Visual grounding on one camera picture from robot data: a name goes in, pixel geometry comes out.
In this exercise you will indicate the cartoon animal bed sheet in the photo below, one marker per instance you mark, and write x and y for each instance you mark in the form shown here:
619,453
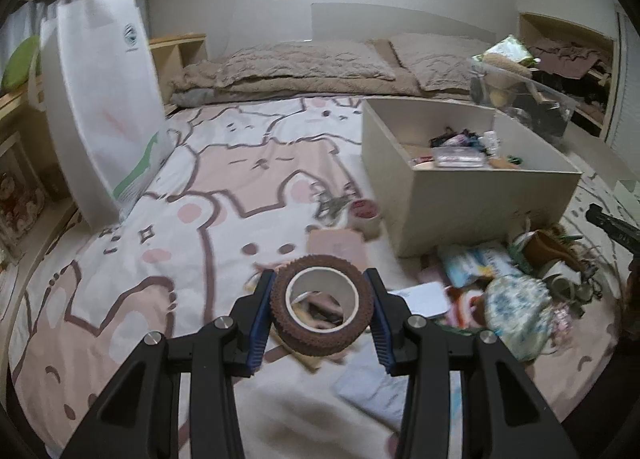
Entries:
243,188

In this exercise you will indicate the beige pillow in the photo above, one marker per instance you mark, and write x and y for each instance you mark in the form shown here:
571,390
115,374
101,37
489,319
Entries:
439,63
295,59

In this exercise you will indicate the brown fuzzy plush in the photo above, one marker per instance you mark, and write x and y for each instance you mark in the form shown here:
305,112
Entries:
502,62

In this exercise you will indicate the clear plastic storage bin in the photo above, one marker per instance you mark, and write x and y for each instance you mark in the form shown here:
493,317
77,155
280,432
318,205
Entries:
538,107

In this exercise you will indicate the pile of clothes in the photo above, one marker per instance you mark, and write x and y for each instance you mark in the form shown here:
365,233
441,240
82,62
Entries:
568,59

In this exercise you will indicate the brown tape roll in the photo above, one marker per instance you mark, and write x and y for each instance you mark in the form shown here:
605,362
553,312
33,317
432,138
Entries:
320,304

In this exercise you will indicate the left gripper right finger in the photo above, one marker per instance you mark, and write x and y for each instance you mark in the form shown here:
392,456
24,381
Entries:
504,414

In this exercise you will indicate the floral fabric pouch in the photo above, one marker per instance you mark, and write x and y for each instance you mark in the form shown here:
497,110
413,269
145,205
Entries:
519,310

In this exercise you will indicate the white card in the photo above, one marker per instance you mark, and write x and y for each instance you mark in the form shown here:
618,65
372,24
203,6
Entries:
427,299

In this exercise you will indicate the green plush cushion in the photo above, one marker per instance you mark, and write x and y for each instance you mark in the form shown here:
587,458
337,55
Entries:
25,56

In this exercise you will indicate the white tote bag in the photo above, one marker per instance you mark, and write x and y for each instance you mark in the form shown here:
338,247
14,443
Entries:
103,105

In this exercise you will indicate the right beige pillow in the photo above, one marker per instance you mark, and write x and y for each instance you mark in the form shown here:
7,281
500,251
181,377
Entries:
439,63

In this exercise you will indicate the wooden headboard shelf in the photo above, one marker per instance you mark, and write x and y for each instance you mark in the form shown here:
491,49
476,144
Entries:
31,177

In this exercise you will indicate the white cardboard box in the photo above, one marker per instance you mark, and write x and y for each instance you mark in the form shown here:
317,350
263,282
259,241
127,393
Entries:
425,208

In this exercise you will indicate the red lidded small cup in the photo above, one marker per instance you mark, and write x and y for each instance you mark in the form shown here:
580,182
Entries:
364,215

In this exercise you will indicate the green snack bag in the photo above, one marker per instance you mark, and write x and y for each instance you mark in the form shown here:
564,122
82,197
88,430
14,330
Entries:
512,49

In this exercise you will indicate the left beige pillow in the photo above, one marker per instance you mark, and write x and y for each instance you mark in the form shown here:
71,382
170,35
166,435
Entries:
295,59

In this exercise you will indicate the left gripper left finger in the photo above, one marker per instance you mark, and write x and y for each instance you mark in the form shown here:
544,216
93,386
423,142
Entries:
136,415

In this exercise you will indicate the white foil sachet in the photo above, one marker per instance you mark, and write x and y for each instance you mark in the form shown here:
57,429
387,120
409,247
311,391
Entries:
367,386

